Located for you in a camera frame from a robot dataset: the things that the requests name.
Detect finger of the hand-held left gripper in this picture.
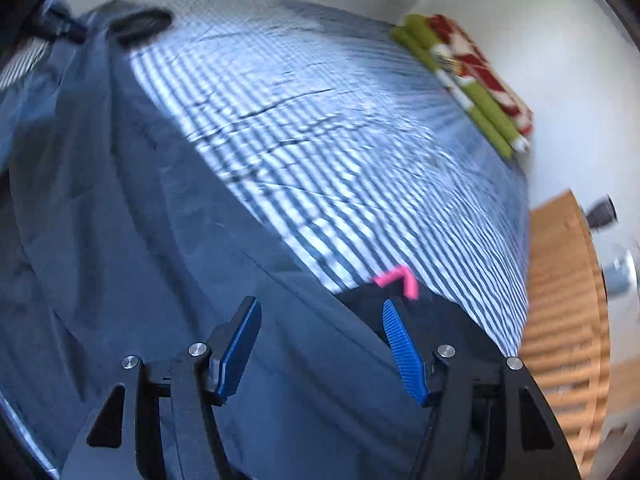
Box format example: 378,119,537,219
50,7,88,43

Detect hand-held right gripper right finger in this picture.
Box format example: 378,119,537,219
381,298,583,480

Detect black garment with pink print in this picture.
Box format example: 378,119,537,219
340,265,506,361

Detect dark folded pants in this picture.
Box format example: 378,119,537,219
107,7,173,46

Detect dark vase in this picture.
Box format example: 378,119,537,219
585,195,618,233

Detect wooden slatted headboard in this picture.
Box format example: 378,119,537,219
520,187,613,461

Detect potted plant in pale pot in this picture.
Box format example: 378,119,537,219
602,250,640,296

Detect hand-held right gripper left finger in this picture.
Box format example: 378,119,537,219
60,296,263,480

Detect folded green red blanket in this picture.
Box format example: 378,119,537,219
390,12,535,161

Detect striped bed quilt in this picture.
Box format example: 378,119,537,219
0,0,531,361

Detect grey pants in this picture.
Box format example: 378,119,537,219
0,0,501,480

